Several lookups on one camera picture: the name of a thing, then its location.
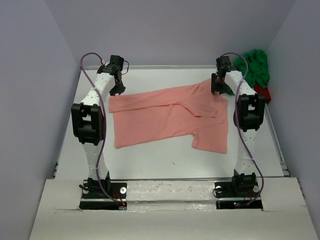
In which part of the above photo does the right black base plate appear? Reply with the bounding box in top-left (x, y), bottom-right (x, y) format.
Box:
top-left (212, 181), bottom-right (263, 210)

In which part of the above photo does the red t shirt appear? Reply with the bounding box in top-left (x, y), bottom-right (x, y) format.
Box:
top-left (253, 83), bottom-right (272, 104)

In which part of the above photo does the aluminium rail at right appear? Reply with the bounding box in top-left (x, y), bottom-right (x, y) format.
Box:
top-left (265, 104), bottom-right (292, 178)

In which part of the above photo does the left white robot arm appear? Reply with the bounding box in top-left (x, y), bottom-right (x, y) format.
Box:
top-left (71, 52), bottom-right (126, 201)

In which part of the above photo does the green t shirt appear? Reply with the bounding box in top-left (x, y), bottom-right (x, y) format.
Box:
top-left (222, 48), bottom-right (271, 95)

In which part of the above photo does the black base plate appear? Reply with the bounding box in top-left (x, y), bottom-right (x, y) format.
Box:
top-left (79, 180), bottom-right (128, 211)
top-left (212, 181), bottom-right (263, 210)

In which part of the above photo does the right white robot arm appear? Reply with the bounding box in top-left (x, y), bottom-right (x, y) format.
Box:
top-left (211, 53), bottom-right (266, 200)

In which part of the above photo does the pink t shirt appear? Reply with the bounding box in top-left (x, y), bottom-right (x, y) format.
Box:
top-left (109, 79), bottom-right (229, 154)

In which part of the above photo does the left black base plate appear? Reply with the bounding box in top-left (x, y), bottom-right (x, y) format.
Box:
top-left (79, 180), bottom-right (128, 211)

